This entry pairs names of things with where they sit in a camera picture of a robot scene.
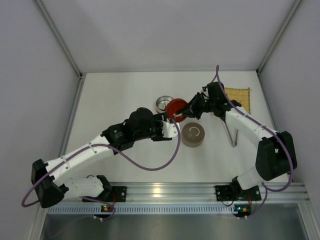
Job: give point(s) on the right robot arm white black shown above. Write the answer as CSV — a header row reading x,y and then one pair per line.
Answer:
x,y
276,153

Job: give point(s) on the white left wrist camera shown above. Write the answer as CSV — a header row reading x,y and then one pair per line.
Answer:
x,y
170,130

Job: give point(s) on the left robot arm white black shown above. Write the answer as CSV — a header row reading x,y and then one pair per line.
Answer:
x,y
53,180

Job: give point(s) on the red round lid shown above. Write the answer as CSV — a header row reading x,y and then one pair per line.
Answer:
x,y
173,107

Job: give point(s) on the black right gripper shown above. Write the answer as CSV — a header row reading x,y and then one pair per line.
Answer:
x,y
195,106

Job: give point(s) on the red metal lunch tin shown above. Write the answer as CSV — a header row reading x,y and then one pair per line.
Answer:
x,y
162,102

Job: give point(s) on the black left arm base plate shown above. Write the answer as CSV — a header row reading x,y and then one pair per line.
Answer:
x,y
116,194

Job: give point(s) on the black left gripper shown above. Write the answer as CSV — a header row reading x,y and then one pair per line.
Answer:
x,y
161,119

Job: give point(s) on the bamboo sushi mat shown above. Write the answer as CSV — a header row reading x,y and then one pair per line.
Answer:
x,y
242,96

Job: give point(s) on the slotted cable duct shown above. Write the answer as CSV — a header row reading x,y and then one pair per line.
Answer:
x,y
145,209

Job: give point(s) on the metal tongs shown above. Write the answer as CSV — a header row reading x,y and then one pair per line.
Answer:
x,y
232,134

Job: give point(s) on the brown round lid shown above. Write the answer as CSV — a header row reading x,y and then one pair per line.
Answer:
x,y
193,131

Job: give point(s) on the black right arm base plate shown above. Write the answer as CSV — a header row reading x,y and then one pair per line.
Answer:
x,y
225,193

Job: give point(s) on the aluminium mounting rail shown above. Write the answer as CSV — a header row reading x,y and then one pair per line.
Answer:
x,y
174,193

